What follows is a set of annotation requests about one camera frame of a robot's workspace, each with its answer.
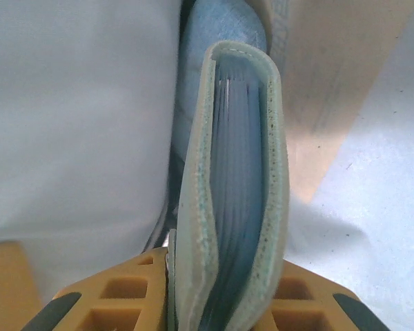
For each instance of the green wallet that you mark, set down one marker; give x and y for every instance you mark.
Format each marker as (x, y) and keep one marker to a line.
(234, 172)

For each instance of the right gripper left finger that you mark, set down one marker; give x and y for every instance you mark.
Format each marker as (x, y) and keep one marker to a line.
(124, 293)

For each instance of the grey-blue pencil case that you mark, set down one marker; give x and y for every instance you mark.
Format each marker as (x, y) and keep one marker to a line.
(224, 20)

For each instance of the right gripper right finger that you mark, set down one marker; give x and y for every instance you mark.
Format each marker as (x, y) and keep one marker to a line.
(303, 303)

